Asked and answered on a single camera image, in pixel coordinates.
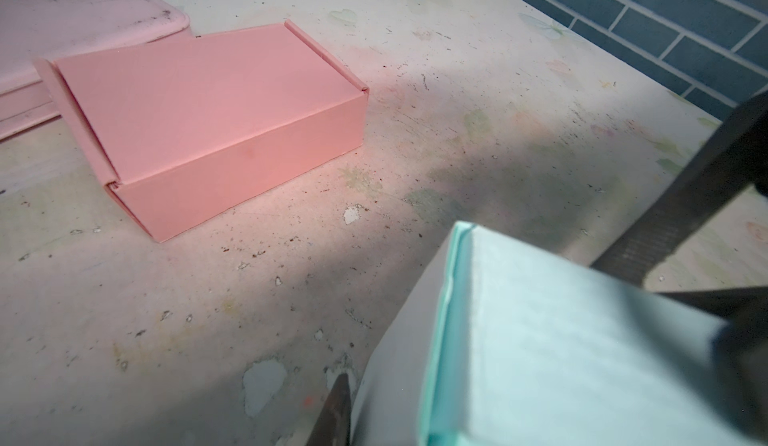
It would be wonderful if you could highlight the pink pencil case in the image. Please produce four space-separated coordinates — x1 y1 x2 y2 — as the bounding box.
1 0 192 139

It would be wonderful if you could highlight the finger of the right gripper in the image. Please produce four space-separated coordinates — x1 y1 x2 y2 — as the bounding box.
591 94 767 286
662 286 767 434

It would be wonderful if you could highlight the pink paper box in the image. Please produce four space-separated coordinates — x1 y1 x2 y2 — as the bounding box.
34 22 369 242

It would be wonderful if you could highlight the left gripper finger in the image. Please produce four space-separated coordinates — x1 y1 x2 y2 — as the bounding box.
306 373 351 446

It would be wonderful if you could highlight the light blue paper box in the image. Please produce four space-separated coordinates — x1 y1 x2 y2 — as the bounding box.
352 221 753 445

